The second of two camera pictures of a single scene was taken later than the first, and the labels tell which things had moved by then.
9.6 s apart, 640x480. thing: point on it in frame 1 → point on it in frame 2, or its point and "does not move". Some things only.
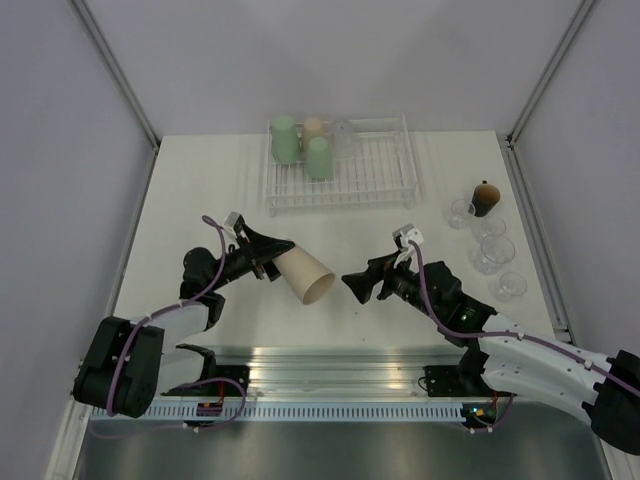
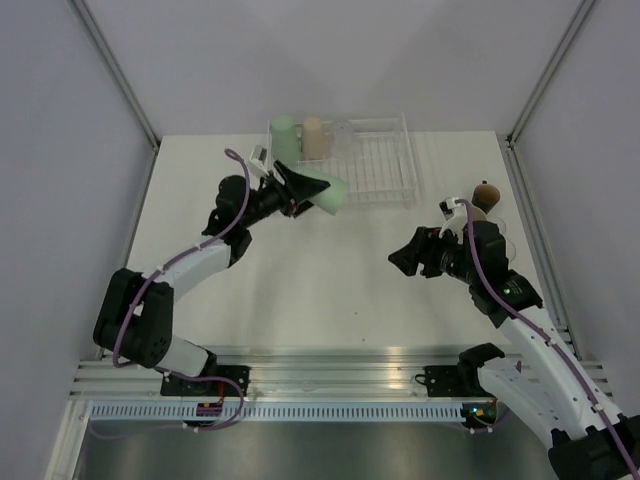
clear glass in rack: (343, 138) does not move
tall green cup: (285, 140) does not move
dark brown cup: (485, 198) does not move
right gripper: (361, 282) → (422, 248)
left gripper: (262, 248) → (294, 190)
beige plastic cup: (311, 282) → (478, 214)
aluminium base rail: (340, 372) does not move
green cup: (319, 158) → (332, 200)
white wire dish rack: (379, 176) does not move
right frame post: (550, 72) does not move
